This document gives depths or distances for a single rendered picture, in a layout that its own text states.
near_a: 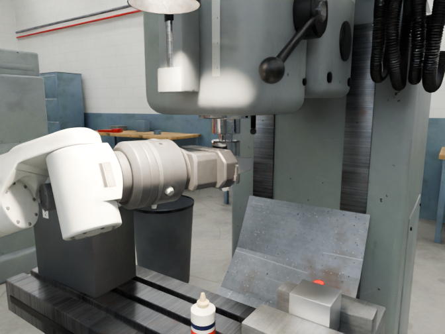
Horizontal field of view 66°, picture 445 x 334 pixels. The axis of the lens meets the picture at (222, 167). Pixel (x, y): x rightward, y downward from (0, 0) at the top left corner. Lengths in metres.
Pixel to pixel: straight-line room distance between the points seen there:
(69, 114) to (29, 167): 7.36
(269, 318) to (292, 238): 0.40
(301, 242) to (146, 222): 1.69
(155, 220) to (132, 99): 4.80
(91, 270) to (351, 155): 0.63
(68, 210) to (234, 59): 0.26
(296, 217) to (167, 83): 0.57
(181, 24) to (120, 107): 6.84
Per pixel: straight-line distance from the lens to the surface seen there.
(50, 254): 0.93
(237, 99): 0.44
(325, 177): 0.89
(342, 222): 0.88
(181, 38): 0.45
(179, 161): 0.45
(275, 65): 0.40
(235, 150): 0.54
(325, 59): 0.61
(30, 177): 0.48
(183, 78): 0.44
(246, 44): 0.44
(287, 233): 0.92
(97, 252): 0.80
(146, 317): 0.75
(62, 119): 7.75
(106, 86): 7.58
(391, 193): 0.86
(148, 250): 2.54
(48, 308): 0.87
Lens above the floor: 1.32
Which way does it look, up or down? 10 degrees down
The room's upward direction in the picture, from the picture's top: straight up
